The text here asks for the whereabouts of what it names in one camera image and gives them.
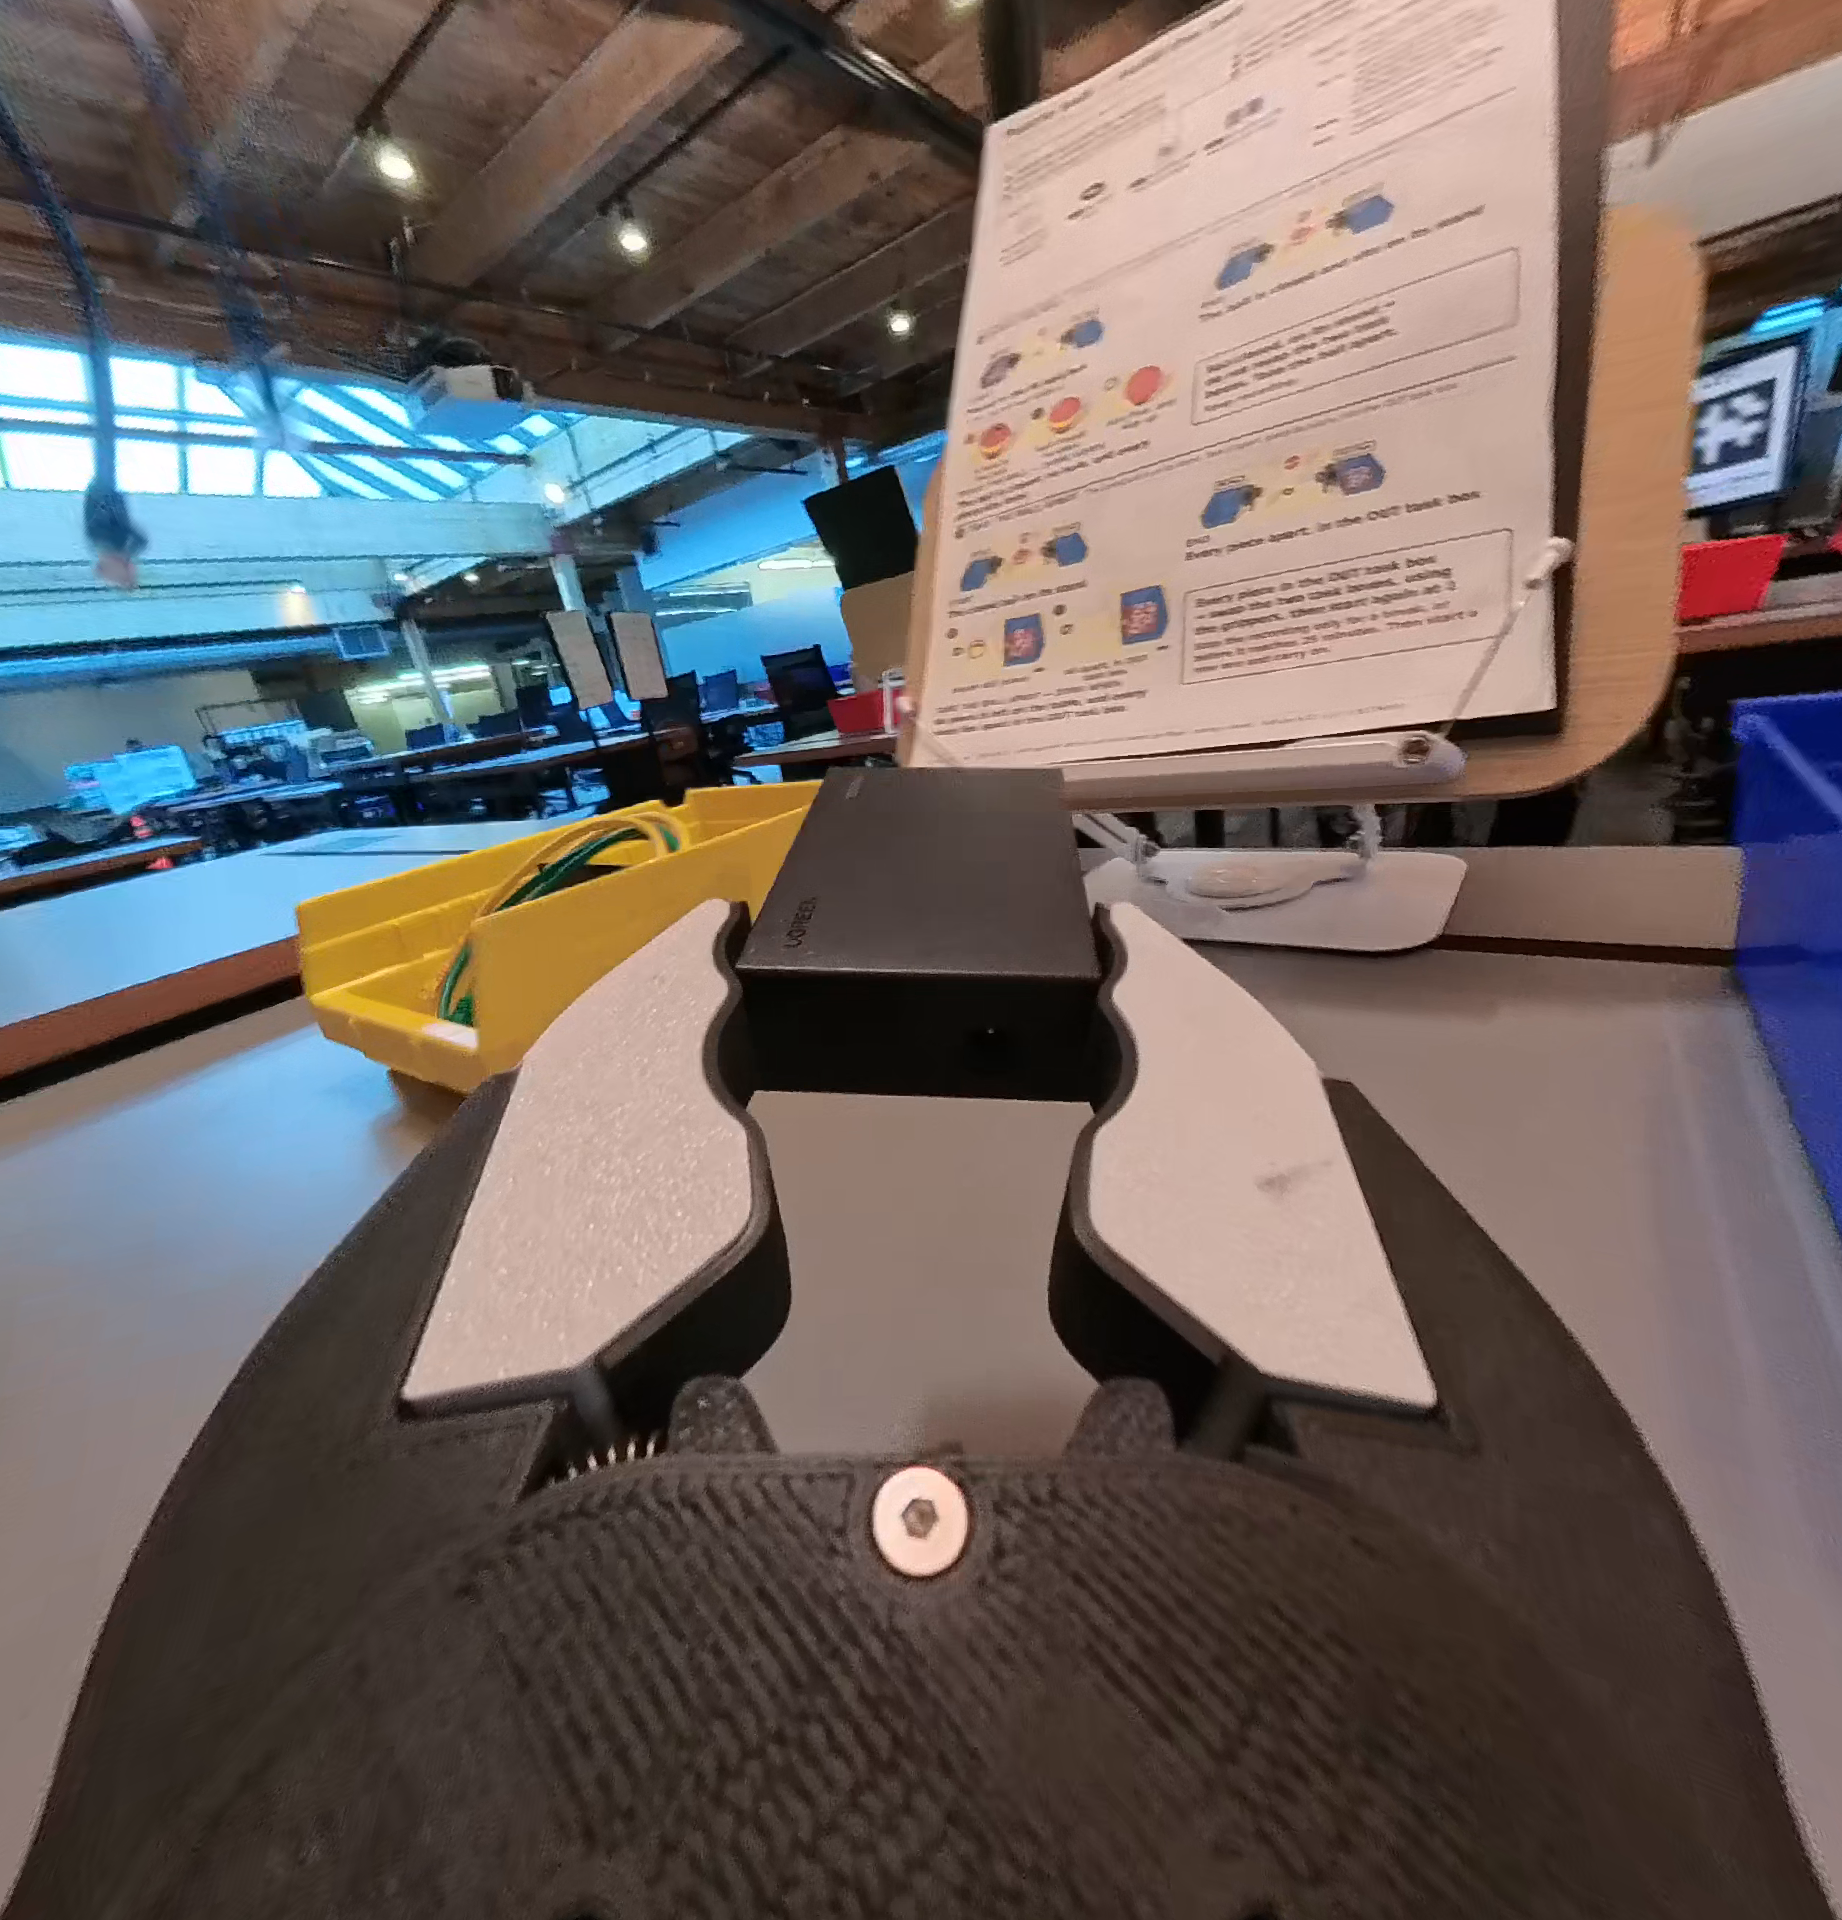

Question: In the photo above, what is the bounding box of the black backing board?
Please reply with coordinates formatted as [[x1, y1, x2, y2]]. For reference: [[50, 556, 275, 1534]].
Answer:
[[1547, 0, 1615, 740]]

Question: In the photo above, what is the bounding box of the white ceiling projector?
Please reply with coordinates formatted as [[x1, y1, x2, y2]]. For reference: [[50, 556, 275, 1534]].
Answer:
[[409, 359, 527, 420]]

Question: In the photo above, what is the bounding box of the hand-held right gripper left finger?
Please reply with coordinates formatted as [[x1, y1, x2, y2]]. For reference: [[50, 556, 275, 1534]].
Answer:
[[396, 895, 796, 1421]]

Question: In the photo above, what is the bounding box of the printed instruction sheet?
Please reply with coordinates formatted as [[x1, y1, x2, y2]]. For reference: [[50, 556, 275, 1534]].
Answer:
[[901, 0, 1560, 768]]

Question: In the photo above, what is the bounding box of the white table with brown edge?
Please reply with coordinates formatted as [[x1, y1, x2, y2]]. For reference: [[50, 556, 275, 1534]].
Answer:
[[0, 814, 594, 1103]]

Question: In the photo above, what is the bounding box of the black hanging cable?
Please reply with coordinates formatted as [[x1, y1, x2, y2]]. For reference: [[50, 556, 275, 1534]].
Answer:
[[0, 43, 154, 583]]

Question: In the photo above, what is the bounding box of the light wooden panel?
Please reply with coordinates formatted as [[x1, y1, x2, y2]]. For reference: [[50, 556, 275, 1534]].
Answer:
[[837, 575, 924, 690]]

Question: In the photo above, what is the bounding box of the monitor with tag pattern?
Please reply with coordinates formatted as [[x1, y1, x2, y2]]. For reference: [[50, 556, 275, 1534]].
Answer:
[[1686, 331, 1811, 516]]

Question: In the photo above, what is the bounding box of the black flat panel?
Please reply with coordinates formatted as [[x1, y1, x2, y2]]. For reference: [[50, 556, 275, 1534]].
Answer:
[[804, 467, 924, 591]]

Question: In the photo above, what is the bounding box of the white metal document stand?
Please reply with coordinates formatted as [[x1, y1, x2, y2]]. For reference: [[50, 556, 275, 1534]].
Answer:
[[897, 732, 1470, 960]]

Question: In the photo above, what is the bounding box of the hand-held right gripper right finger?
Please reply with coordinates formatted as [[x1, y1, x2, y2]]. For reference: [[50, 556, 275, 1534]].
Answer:
[[1048, 899, 1444, 1419]]

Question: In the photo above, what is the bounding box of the black network switch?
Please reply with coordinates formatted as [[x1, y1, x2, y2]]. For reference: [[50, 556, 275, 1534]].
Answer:
[[731, 768, 1105, 1103]]

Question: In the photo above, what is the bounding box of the green ethernet cable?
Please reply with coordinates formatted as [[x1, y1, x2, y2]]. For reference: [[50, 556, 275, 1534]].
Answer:
[[432, 816, 668, 1030]]

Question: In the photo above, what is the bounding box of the black office chair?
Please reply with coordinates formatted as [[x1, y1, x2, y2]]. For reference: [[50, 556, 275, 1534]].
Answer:
[[761, 644, 835, 740]]

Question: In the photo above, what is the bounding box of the yellow plastic bin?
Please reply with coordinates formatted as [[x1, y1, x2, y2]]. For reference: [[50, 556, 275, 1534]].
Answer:
[[294, 779, 825, 1090]]

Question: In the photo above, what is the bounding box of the blue plastic bin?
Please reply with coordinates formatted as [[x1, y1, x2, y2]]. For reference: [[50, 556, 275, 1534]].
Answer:
[[1728, 691, 1842, 1329]]

